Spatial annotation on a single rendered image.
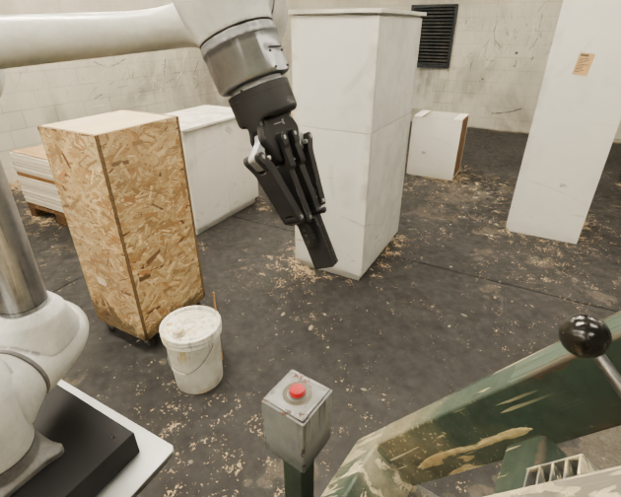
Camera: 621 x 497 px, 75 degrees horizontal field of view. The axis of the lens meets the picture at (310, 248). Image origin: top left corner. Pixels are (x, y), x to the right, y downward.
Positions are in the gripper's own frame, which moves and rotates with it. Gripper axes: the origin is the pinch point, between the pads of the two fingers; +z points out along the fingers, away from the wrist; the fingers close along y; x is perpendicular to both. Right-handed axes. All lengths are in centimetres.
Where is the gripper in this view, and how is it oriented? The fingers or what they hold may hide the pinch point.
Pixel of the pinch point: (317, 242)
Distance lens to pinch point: 53.4
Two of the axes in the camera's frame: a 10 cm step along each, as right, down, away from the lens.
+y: 4.6, -4.2, 7.8
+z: 3.6, 8.9, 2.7
